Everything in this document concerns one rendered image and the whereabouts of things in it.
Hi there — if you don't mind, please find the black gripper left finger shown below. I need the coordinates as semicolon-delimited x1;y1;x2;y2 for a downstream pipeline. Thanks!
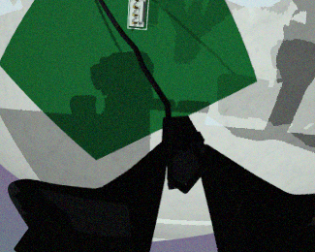
8;142;168;252

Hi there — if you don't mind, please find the green flat board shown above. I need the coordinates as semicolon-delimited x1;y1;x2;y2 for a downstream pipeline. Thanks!
0;0;258;160

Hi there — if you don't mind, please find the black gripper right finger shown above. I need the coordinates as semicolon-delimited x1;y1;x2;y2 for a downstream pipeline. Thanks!
201;145;315;252

